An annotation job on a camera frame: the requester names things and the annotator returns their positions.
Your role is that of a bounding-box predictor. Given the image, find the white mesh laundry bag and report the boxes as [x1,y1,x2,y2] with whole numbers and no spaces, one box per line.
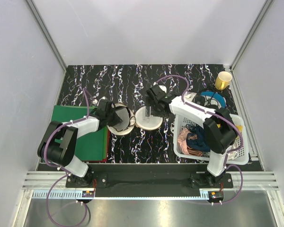
[107,104,163,136]

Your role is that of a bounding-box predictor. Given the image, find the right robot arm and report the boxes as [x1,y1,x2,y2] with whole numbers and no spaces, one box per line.
[146,85,241,188]

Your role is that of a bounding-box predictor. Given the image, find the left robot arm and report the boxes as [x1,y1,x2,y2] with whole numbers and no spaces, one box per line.
[37,99,130,187]

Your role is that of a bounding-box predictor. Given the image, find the white plastic laundry basket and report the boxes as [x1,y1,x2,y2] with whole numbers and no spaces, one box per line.
[173,114,249,165]

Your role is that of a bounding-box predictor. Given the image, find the red folder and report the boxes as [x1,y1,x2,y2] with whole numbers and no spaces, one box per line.
[102,127,111,162]

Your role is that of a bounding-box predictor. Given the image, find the white packet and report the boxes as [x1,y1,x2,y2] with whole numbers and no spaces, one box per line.
[184,92,196,102]

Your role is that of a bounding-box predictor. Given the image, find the green folder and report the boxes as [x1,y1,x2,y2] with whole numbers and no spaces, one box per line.
[52,105,109,162]

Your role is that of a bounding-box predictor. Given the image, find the pink garment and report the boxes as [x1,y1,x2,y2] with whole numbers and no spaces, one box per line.
[177,129,203,157]

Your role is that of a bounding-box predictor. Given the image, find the blue tape roll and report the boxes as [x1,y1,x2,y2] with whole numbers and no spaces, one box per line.
[201,91,226,108]

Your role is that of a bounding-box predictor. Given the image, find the navy blue garment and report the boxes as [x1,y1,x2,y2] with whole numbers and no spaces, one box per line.
[186,123,210,152]

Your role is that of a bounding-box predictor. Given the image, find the yellow mug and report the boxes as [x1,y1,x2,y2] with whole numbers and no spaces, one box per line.
[215,71,232,91]

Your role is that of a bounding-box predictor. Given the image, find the yellow garment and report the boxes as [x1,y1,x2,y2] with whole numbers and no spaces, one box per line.
[216,116,244,132]

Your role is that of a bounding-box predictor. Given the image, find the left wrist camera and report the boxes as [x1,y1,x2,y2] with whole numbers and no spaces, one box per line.
[98,96,107,105]

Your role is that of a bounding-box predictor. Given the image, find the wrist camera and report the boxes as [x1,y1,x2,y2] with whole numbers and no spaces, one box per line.
[98,96,107,105]
[153,82,167,93]

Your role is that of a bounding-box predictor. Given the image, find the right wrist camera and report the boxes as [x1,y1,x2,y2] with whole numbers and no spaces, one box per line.
[153,82,167,93]

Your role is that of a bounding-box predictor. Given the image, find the black headphones with cable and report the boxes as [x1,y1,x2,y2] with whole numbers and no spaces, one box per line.
[193,87,227,110]

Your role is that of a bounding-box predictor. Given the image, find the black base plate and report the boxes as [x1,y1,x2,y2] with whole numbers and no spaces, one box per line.
[66,164,233,199]

